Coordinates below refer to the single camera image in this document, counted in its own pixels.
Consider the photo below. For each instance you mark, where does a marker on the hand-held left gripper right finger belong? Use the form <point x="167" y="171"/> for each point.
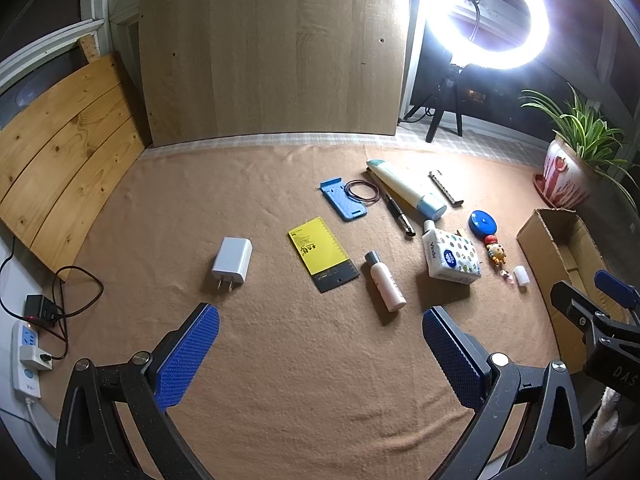
<point x="452" y="360"/>

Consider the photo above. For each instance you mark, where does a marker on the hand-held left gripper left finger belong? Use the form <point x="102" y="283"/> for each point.
<point x="187" y="355"/>

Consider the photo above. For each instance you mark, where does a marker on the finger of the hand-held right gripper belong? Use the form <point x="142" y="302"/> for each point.
<point x="617" y="285"/>
<point x="575" y="305"/>

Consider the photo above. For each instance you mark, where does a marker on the cardboard box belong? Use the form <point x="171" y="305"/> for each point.
<point x="550" y="240"/>

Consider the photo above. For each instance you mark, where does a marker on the white wall charger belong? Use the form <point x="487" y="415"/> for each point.
<point x="231" y="260"/>

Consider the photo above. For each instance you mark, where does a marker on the white lotion tube blue cap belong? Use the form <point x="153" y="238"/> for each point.
<point x="405" y="185"/>

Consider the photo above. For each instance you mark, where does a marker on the small white cylinder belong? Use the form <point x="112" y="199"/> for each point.
<point x="522" y="278"/>

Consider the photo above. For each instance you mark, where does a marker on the white fuzzy cloth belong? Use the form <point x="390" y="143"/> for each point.
<point x="605" y="425"/>

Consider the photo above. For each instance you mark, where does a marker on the small pink bottle black cap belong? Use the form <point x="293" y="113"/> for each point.
<point x="385" y="282"/>

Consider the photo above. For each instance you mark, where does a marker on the patterned tissue pack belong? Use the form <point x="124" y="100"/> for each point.
<point x="452" y="255"/>

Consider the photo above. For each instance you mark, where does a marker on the round blue tape measure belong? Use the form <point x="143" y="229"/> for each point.
<point x="481" y="222"/>

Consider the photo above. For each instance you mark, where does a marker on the spider plant in red-white pot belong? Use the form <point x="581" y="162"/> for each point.
<point x="565" y="170"/>

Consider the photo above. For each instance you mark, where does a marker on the black power adapter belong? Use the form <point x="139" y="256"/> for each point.
<point x="42" y="310"/>

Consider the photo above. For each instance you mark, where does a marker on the black pen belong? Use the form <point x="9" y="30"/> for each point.
<point x="397" y="212"/>

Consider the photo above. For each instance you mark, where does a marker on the white power strip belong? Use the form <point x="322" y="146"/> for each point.
<point x="25" y="355"/>

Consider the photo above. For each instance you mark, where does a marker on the yellow and grey ruler card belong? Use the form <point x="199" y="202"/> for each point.
<point x="315" y="245"/>

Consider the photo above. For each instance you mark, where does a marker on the patterned white lighter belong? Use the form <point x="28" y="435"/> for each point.
<point x="445" y="187"/>

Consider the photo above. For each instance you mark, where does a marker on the blue plastic phone holder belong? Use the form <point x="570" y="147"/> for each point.
<point x="342" y="205"/>

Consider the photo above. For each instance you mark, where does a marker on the pine plank panel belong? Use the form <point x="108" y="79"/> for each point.
<point x="65" y="160"/>

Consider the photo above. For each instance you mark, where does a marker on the black tripod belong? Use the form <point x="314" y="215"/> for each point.
<point x="450" y="82"/>

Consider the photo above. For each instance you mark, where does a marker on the large light wooden board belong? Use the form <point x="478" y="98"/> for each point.
<point x="275" y="50"/>

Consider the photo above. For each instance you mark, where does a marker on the white window frame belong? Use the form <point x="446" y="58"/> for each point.
<point x="102" y="40"/>

